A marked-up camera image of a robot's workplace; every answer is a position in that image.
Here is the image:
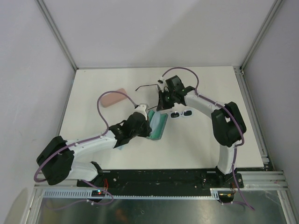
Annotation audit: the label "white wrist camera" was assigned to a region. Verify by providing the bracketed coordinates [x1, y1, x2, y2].
[157, 76, 166, 86]
[135, 104, 148, 117]

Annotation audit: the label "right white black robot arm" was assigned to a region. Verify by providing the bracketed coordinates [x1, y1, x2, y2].
[157, 76, 247, 187]

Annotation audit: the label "purple cable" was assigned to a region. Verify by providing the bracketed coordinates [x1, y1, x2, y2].
[34, 91, 141, 206]
[161, 67, 256, 212]

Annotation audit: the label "right aluminium frame post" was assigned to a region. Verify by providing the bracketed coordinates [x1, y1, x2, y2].
[239, 0, 285, 71]

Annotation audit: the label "white frame sunglasses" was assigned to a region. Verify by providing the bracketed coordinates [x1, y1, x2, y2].
[169, 109, 193, 119]

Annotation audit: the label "light blue cleaning cloth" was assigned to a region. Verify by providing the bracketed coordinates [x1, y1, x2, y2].
[149, 112, 161, 132]

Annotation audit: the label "white slotted cable duct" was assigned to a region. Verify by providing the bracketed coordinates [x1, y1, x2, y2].
[43, 189, 220, 200]

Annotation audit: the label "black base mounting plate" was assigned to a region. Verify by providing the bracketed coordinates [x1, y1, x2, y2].
[91, 168, 244, 193]

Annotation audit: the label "small circuit board with leds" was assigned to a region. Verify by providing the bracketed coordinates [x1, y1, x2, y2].
[92, 189, 106, 197]

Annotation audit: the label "brown thin-frame glasses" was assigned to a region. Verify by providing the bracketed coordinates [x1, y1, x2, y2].
[135, 84, 161, 91]

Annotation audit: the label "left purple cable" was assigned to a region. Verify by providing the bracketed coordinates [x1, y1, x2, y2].
[34, 91, 141, 206]

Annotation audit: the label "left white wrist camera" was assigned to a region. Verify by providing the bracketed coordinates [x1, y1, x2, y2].
[135, 104, 148, 117]

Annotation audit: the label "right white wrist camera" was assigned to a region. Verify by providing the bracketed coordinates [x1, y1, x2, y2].
[157, 76, 166, 86]

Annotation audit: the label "left aluminium frame post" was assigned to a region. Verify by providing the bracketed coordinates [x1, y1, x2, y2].
[35, 0, 78, 70]

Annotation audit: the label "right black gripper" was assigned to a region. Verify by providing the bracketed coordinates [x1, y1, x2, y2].
[157, 89, 176, 111]

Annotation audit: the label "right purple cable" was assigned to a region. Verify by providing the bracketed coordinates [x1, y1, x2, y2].
[161, 67, 256, 212]

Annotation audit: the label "blue-grey glasses case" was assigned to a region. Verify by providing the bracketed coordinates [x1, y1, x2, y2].
[147, 110, 168, 140]

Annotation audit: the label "pink glasses case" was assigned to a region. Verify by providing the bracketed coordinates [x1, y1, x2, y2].
[100, 92, 127, 108]

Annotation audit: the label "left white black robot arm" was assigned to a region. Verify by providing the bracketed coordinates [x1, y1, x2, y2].
[36, 112, 151, 187]

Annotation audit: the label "aluminium frame post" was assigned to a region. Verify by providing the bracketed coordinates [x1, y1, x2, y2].
[35, 0, 78, 70]
[239, 0, 285, 71]

